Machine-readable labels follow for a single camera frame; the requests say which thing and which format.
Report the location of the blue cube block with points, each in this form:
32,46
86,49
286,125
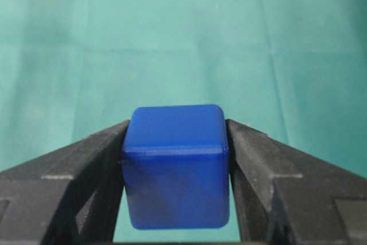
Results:
175,166

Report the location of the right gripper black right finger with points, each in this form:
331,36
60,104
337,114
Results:
285,196

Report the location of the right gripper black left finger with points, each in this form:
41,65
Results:
68,196

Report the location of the green table cloth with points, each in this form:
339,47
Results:
292,69

